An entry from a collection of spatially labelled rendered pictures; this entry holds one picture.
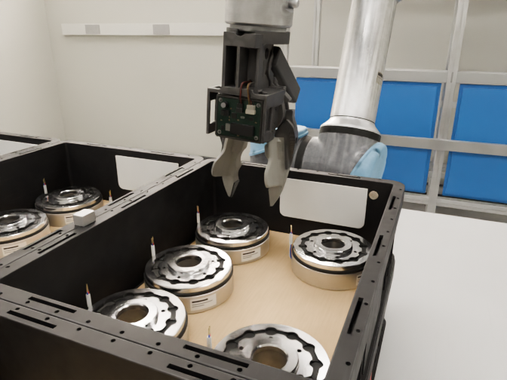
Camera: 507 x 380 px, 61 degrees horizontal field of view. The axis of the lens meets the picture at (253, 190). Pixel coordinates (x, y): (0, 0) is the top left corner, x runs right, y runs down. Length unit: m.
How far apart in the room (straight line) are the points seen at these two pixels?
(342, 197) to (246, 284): 0.19
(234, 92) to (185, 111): 3.26
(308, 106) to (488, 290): 1.70
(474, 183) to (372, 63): 1.61
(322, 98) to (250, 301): 1.92
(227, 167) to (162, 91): 3.27
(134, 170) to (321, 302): 0.40
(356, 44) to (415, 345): 0.52
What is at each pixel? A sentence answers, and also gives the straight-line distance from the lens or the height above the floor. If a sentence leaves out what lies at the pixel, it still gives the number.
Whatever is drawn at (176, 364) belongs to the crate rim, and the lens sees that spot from 0.29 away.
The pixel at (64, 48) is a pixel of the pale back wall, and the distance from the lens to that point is 4.43.
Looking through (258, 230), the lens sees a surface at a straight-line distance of 0.60.
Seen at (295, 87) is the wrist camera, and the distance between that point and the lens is 0.59.
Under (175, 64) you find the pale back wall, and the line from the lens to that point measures 3.71.
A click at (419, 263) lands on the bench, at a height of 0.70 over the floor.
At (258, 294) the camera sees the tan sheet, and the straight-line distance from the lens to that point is 0.52.
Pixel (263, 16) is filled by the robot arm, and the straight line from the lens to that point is 0.47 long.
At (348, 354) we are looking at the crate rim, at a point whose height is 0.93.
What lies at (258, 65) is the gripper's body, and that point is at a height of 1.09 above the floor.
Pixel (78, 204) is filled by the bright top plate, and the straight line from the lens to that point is 0.73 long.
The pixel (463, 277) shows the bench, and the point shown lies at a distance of 0.88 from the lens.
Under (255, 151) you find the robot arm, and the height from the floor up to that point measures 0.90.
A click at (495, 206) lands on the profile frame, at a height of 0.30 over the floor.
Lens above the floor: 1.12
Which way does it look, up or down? 20 degrees down
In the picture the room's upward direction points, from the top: straight up
